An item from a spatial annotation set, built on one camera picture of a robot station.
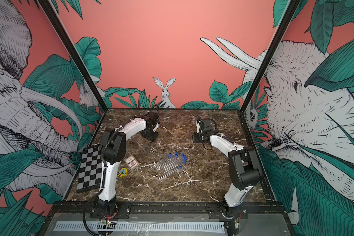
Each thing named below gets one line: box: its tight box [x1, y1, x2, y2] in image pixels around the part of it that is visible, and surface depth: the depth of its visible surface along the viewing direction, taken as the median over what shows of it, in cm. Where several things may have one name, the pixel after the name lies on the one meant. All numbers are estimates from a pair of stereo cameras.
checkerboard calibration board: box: [76, 146, 103, 194], surface depth 86 cm
